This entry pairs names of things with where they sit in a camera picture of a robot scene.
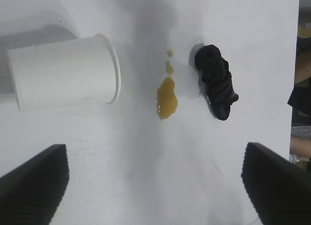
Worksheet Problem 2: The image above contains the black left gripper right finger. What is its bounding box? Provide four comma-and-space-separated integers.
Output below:
241, 142, 311, 225

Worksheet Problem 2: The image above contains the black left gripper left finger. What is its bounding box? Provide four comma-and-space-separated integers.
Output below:
0, 144, 70, 225

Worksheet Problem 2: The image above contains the white paper cup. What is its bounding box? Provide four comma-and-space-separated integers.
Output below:
6, 33, 121, 112

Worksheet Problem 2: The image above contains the black cloth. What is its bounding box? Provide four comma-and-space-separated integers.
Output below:
193, 44, 239, 121

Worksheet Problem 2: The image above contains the person's bare forearm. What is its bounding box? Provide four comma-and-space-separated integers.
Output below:
290, 136, 311, 160

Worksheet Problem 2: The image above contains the dark clothing of person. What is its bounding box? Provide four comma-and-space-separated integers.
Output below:
287, 83, 311, 138

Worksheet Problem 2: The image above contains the large amber liquid puddle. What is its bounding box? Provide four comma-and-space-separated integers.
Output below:
156, 77, 179, 121

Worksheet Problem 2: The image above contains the elongated amber liquid drop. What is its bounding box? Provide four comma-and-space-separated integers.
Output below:
165, 61, 175, 76

